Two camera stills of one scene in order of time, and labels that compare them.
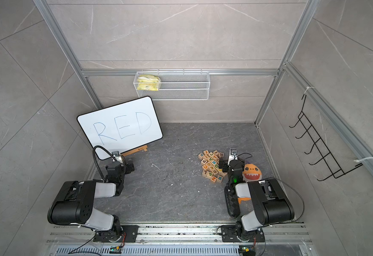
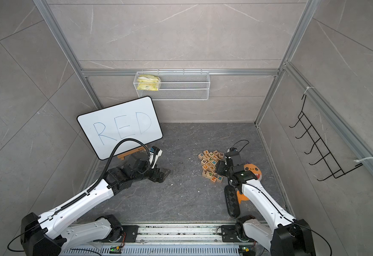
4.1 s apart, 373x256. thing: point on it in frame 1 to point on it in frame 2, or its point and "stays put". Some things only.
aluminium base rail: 176,240 stays put
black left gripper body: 127,169 to 152,174
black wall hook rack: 337,170 stays put
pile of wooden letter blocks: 210,161 stays put
